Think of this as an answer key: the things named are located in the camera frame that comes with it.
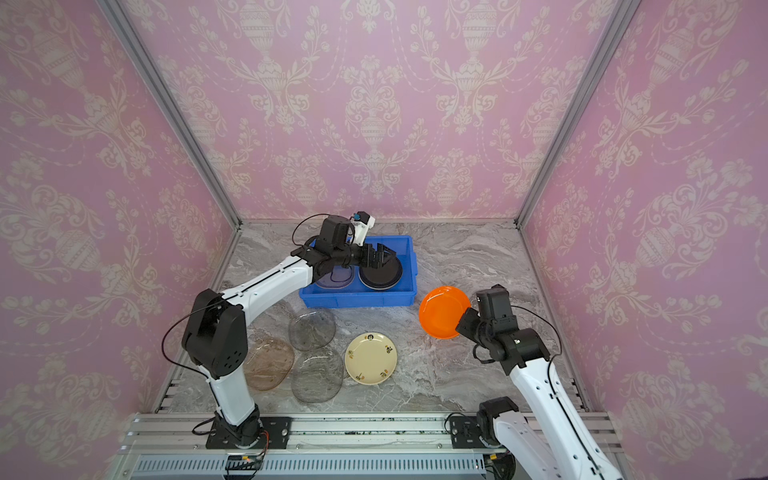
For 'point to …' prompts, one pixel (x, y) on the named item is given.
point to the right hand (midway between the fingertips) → (465, 319)
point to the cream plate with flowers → (370, 358)
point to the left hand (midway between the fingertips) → (385, 253)
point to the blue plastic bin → (403, 294)
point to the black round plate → (383, 277)
